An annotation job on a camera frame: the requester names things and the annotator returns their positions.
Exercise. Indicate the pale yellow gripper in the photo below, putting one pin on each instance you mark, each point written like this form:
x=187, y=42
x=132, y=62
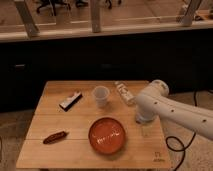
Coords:
x=147, y=128

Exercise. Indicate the orange ceramic bowl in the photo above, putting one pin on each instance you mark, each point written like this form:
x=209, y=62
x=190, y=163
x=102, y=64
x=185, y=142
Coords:
x=106, y=136

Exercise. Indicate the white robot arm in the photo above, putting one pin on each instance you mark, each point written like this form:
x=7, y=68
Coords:
x=153, y=100

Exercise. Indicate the clear plastic bottle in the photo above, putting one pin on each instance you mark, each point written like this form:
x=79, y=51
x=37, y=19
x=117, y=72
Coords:
x=124, y=92

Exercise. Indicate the clear plastic cup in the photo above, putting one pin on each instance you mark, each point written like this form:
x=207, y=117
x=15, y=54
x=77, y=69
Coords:
x=100, y=94

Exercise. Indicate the black and white eraser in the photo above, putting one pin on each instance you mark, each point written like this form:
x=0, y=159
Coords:
x=70, y=101

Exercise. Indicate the dark red snack wrapper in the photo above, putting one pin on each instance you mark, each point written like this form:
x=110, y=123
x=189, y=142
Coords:
x=55, y=137

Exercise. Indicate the black office chair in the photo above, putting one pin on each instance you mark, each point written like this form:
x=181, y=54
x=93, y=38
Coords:
x=53, y=4

